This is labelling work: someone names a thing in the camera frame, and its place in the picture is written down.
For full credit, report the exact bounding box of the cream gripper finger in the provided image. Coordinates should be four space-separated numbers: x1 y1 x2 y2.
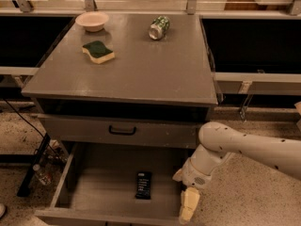
179 187 200 224
172 169 182 182

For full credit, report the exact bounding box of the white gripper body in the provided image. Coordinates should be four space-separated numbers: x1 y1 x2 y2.
182 158 212 190

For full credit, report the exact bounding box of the dark blue rxbar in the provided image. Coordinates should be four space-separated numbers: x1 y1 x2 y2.
135 171 151 200

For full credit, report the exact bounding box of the closed grey top drawer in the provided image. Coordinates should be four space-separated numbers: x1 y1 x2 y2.
39 114 200 149

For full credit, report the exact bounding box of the open grey middle drawer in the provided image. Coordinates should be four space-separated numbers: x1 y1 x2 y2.
35 143 188 226

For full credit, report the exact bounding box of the grey drawer cabinet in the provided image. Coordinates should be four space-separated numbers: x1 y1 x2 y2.
21 12 219 226

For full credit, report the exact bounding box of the clear plastic bottle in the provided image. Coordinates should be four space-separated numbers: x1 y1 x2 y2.
32 164 52 186

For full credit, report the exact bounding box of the green yellow sponge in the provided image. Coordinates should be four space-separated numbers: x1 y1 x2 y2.
82 40 115 64

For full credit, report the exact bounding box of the green soda can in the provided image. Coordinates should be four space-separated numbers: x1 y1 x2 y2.
149 15 170 40

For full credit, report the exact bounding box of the black table leg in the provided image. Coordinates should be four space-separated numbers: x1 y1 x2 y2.
16 133 51 198

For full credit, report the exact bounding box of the beige bowl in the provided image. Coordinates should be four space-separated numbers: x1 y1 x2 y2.
75 11 109 32

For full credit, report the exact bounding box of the black drawer handle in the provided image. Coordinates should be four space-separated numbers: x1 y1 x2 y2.
108 125 136 136

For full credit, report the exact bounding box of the metal bracket under shelf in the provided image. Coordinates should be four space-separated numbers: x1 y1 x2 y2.
238 81 253 121

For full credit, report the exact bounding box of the black cable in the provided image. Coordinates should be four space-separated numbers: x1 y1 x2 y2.
2 98 65 162

